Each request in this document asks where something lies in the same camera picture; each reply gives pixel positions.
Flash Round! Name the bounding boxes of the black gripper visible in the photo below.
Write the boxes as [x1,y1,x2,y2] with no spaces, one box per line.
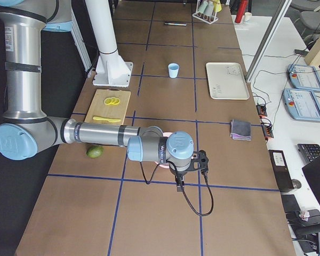
[170,150,209,192]

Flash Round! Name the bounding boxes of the steel muddler with black cap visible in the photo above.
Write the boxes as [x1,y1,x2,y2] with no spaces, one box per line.
[164,21,187,27]

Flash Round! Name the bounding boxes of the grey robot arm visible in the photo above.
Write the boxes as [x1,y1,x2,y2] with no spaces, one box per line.
[0,1,209,191]

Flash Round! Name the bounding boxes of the light blue paper cup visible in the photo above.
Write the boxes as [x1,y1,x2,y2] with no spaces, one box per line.
[167,63,180,78]

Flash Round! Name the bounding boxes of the grey-green cup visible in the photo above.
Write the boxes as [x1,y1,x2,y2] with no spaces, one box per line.
[204,1,214,17]

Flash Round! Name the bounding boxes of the green cup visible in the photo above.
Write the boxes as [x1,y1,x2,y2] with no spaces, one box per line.
[197,1,207,13]

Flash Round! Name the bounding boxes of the yellow cup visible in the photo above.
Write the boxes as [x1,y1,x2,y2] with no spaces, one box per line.
[212,0,222,13]

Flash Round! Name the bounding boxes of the pink bowl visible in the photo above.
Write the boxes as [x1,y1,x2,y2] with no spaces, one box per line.
[156,132,172,169]

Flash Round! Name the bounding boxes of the grey folded cloth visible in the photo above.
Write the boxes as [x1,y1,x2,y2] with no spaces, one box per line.
[230,119,252,141]

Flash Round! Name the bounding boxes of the cream bear serving tray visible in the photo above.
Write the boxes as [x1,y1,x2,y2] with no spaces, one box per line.
[205,62,250,100]

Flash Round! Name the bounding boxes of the black box with label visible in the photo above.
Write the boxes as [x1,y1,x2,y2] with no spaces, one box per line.
[268,150,294,193]

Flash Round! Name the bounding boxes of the yellow plastic knife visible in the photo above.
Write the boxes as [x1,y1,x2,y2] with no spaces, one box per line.
[92,116,121,123]

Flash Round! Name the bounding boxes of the green avocado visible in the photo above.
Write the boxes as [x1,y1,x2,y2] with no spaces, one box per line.
[86,145,104,158]

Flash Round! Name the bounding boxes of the lemon slices stack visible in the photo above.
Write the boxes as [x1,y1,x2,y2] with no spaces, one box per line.
[103,97,121,106]

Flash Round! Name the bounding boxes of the black keyboard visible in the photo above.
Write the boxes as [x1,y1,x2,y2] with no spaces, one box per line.
[297,143,320,163]

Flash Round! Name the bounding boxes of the wooden cutting board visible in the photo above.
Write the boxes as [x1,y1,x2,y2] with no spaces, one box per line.
[84,89,131,125]

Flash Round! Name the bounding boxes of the blue teach pendant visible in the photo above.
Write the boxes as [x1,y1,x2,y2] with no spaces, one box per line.
[283,89,320,122]
[287,64,320,92]

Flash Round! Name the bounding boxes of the red bottle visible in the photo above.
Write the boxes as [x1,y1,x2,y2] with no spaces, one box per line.
[235,0,248,23]

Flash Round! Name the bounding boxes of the black braided cable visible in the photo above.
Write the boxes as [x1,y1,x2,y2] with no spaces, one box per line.
[139,159,214,216]

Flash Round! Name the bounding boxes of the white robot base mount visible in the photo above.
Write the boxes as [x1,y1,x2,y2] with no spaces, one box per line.
[85,0,133,87]

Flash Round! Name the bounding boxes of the aluminium frame post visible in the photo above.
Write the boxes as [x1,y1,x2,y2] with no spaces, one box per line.
[245,0,292,83]

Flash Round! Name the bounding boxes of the white wire cup rack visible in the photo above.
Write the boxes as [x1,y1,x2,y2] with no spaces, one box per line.
[192,0,222,24]

